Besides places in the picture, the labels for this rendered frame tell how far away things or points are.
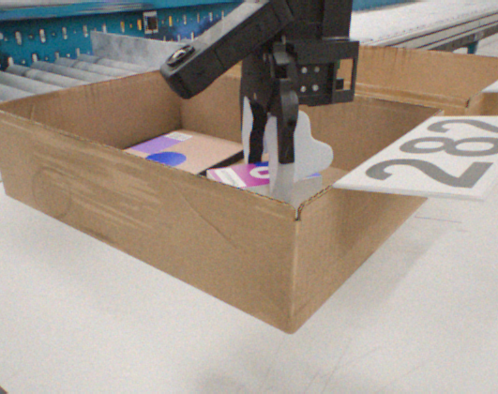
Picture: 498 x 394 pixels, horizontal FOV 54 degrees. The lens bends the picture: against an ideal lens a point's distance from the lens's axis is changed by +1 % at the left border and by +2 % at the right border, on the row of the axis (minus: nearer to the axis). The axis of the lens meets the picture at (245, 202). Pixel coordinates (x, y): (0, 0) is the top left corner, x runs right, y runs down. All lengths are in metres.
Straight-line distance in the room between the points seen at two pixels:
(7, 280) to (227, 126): 0.37
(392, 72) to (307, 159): 0.49
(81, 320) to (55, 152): 0.17
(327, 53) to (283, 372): 0.25
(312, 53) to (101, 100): 0.32
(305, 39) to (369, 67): 0.50
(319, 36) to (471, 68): 0.46
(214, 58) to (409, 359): 0.26
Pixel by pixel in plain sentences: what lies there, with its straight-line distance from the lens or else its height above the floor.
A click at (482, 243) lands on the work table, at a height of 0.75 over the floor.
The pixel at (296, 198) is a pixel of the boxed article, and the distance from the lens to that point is 0.47.
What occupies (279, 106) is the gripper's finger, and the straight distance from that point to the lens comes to 0.41.
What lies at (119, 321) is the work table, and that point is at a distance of 0.38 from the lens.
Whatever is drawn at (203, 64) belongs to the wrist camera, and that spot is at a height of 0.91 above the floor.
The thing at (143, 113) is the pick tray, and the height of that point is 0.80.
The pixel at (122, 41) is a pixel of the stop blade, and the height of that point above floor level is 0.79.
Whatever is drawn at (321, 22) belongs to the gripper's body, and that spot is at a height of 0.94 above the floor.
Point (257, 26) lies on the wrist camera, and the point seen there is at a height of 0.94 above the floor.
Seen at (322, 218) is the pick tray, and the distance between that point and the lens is 0.33.
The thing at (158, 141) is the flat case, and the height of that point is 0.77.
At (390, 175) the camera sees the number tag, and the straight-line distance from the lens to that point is 0.34.
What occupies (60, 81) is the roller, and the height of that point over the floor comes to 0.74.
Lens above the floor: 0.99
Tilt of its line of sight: 26 degrees down
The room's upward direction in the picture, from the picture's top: straight up
